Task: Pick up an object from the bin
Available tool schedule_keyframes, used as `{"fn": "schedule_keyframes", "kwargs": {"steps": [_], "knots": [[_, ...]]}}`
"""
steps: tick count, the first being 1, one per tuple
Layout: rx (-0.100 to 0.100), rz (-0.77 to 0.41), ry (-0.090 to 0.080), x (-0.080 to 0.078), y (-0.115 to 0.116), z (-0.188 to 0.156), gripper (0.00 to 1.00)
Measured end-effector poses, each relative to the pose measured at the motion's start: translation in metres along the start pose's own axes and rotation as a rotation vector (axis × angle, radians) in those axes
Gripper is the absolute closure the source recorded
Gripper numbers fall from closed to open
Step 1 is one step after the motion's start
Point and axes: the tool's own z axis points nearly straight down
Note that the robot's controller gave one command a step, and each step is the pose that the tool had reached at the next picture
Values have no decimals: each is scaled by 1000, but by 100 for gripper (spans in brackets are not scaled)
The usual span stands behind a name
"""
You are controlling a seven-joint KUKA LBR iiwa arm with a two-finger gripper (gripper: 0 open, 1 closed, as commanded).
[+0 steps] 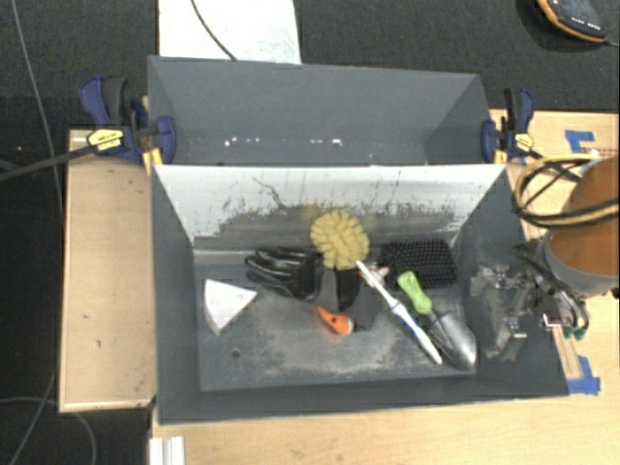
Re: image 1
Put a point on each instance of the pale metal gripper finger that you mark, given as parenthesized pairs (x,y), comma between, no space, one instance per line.
(490,283)
(508,339)

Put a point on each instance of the black spiky mat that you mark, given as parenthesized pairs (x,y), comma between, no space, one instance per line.
(419,262)

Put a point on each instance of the white and blue toothbrush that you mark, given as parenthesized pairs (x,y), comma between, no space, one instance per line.
(402,315)

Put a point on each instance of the yellow round bristle brush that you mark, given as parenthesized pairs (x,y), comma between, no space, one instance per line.
(339,238)

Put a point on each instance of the grey metal bin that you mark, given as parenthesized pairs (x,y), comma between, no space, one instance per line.
(290,109)

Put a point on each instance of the white wedge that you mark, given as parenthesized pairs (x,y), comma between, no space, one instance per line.
(224,303)

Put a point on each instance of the pale wood board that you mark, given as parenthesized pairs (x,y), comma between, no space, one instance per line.
(106,279)

